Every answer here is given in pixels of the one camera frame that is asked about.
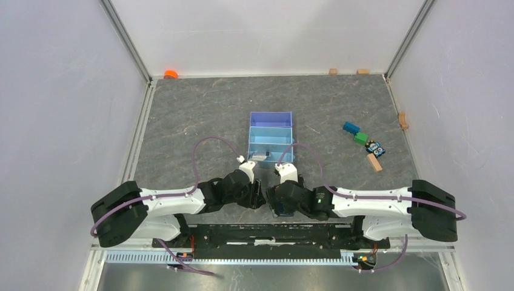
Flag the blue card holder wallet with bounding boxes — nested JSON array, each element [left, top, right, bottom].
[[275, 202, 294, 217]]

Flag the blue purple three-bin tray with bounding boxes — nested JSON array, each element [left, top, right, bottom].
[[247, 112, 295, 168]]

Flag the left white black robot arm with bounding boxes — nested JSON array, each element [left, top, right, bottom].
[[90, 170, 265, 248]]

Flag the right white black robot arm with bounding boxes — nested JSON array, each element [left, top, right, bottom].
[[266, 179, 460, 247]]

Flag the grey cards in tray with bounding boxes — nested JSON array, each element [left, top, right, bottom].
[[252, 152, 271, 161]]

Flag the green toy brick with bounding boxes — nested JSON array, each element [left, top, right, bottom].
[[354, 132, 369, 145]]

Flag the wooden stick block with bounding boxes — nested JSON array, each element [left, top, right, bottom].
[[366, 153, 382, 172]]

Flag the blue toy brick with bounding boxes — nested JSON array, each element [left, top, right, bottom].
[[342, 122, 360, 136]]

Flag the black owl pattern block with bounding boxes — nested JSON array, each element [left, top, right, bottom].
[[365, 140, 386, 158]]

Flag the curved wooden piece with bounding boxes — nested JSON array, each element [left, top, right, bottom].
[[398, 112, 409, 130]]

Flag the orange round cap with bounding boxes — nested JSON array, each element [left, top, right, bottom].
[[163, 70, 178, 79]]

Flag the small wooden block right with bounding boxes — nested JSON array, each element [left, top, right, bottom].
[[356, 69, 370, 75]]

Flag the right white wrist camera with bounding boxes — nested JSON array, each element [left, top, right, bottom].
[[275, 163, 298, 184]]

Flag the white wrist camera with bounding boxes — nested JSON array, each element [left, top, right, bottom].
[[239, 161, 257, 184], [275, 163, 298, 184]]

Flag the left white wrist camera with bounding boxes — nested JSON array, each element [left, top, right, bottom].
[[239, 161, 257, 184]]

